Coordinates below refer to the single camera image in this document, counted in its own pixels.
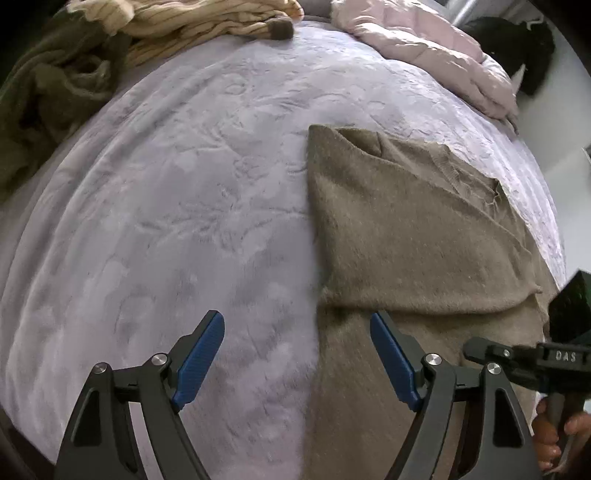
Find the pink quilted duvet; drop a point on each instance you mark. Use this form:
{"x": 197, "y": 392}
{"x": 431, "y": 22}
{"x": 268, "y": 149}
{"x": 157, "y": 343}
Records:
{"x": 429, "y": 41}

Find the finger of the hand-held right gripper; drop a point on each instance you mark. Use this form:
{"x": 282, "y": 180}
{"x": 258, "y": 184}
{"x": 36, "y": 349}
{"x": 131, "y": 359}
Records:
{"x": 494, "y": 353}

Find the dark cloth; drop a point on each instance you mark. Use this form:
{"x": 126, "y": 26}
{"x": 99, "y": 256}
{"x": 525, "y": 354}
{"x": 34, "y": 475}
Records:
{"x": 508, "y": 41}

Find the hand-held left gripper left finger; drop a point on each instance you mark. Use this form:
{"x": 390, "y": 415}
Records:
{"x": 203, "y": 355}

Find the cream striped knit garment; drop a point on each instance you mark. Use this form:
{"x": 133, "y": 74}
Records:
{"x": 194, "y": 18}

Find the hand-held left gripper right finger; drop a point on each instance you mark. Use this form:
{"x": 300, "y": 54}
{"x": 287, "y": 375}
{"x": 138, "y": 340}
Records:
{"x": 392, "y": 355}

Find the olive fuzzy garment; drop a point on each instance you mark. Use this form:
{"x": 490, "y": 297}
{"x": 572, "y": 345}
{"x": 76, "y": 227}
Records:
{"x": 46, "y": 92}

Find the lavender plush blanket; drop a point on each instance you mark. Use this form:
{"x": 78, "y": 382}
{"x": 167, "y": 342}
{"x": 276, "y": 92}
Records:
{"x": 184, "y": 184}

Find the person's right hand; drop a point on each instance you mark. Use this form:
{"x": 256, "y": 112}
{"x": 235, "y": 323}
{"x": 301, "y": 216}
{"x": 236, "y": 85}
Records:
{"x": 545, "y": 431}

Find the taupe knit sweater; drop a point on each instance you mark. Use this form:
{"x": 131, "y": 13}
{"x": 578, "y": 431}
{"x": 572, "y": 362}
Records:
{"x": 415, "y": 240}

